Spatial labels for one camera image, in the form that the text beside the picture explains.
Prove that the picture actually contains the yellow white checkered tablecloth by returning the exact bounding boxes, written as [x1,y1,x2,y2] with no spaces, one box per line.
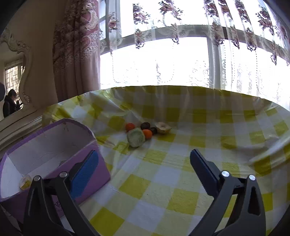
[43,86,289,235]

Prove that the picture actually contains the large orange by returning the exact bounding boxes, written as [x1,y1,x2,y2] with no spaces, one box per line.
[142,129,153,140]

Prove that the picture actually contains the sheer floral lace curtain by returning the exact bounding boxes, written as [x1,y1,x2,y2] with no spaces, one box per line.
[100,1,289,100]

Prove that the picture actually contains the white window frame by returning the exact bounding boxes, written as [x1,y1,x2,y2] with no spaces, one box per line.
[100,25,289,96]

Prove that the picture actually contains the ornate white framed mirror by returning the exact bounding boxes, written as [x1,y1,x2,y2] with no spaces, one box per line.
[1,27,36,126]

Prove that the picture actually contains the green cabbage half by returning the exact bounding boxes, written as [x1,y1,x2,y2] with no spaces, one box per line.
[127,128,146,148]

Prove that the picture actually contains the yellow fruit half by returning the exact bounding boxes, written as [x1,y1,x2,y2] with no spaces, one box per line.
[20,174,32,190]

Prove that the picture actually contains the purple cardboard box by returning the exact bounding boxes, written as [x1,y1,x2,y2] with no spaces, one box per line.
[1,119,110,222]

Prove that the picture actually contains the pink floral curtain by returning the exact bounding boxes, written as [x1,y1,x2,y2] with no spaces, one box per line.
[53,1,100,101]

